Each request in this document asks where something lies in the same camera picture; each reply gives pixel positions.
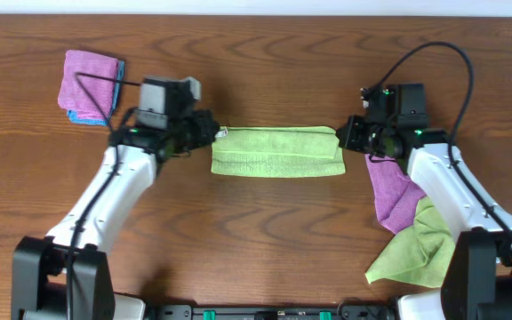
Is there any light green microfiber cloth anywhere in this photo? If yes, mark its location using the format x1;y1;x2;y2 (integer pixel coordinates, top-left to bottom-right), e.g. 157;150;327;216
211;126;346;178

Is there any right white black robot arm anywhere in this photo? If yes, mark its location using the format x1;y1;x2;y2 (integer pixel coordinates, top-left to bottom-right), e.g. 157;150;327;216
336;84;512;319

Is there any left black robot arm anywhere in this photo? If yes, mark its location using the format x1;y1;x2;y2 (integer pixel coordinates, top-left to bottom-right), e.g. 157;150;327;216
11;76;220;319

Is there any white cloth label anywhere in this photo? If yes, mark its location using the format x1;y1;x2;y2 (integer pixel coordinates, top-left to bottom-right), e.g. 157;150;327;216
215;127;228;139

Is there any crumpled purple cloth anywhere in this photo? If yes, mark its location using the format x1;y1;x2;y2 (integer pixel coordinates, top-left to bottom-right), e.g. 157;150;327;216
365;156;426;234

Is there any folded blue cloth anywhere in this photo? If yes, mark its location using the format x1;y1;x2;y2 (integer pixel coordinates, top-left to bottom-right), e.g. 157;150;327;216
67;60;125;126

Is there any folded pink cloth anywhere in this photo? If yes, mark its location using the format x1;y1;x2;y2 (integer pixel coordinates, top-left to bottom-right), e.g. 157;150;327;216
58;50;121;124

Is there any right green clamp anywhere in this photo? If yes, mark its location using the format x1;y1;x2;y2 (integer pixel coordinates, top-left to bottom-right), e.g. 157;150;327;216
319;311;332;320

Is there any green clamp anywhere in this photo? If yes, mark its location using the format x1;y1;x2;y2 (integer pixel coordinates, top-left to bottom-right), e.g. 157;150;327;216
319;311;332;320
204;310;216;320

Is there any left green clamp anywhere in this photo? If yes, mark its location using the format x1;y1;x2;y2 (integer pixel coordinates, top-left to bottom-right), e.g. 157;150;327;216
204;310;216;320

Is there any right black cable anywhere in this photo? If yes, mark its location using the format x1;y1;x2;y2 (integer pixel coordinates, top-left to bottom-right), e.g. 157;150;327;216
362;41;512;308

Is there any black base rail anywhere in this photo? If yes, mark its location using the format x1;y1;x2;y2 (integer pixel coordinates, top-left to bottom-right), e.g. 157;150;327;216
113;297;399;320

